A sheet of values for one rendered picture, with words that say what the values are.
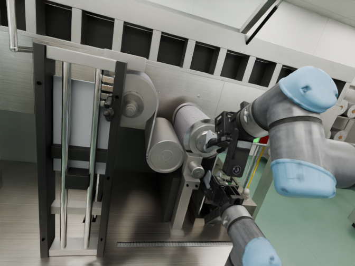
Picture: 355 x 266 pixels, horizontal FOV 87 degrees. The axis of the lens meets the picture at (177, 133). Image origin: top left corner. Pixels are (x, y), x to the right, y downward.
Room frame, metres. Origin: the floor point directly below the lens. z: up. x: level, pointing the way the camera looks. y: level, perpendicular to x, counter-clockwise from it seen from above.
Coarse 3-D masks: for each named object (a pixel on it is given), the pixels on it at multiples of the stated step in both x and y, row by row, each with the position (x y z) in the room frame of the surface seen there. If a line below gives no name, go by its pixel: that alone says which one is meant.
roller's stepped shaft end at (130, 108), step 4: (132, 100) 0.47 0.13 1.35; (128, 104) 0.43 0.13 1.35; (132, 104) 0.44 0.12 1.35; (136, 104) 0.46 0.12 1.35; (124, 108) 0.44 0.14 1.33; (128, 108) 0.41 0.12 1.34; (132, 108) 0.41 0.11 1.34; (136, 108) 0.44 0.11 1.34; (128, 112) 0.41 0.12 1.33; (132, 112) 0.41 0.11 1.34
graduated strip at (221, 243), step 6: (120, 246) 0.43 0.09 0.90; (126, 246) 0.43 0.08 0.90; (132, 246) 0.43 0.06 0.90; (138, 246) 0.44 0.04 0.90; (144, 246) 0.44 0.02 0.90; (150, 246) 0.45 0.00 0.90; (156, 246) 0.45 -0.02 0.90; (162, 246) 0.46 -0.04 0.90; (168, 246) 0.46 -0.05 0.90; (174, 246) 0.47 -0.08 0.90; (180, 246) 0.47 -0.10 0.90; (186, 246) 0.48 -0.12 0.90; (192, 246) 0.48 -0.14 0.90; (198, 246) 0.49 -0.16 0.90
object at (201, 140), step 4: (204, 132) 0.56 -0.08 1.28; (212, 132) 0.57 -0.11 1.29; (200, 136) 0.56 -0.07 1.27; (204, 136) 0.56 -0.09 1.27; (196, 140) 0.56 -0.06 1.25; (200, 140) 0.56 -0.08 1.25; (204, 140) 0.56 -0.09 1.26; (196, 144) 0.56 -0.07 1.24; (200, 144) 0.56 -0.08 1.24; (204, 144) 0.56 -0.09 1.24; (200, 148) 0.56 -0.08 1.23; (204, 152) 0.56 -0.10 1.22
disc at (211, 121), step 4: (200, 120) 0.57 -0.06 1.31; (204, 120) 0.58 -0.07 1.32; (208, 120) 0.58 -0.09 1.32; (212, 120) 0.58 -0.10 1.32; (196, 124) 0.57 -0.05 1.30; (200, 124) 0.57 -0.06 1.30; (204, 124) 0.58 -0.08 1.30; (212, 124) 0.58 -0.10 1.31; (192, 128) 0.57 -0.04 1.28; (188, 132) 0.57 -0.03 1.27; (184, 136) 0.57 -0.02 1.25; (188, 136) 0.57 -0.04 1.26; (184, 140) 0.56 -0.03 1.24; (188, 140) 0.57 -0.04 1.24; (184, 144) 0.56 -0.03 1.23; (188, 144) 0.57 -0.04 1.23; (188, 148) 0.57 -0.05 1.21; (188, 152) 0.57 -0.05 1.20; (192, 152) 0.57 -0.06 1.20; (212, 156) 0.59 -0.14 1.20
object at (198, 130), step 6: (204, 126) 0.57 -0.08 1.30; (210, 126) 0.57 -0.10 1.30; (192, 132) 0.57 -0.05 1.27; (198, 132) 0.56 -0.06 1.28; (216, 132) 0.58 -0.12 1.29; (192, 138) 0.56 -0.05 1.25; (192, 144) 0.56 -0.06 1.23; (192, 150) 0.56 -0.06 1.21; (198, 150) 0.57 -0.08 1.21; (204, 156) 0.57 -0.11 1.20
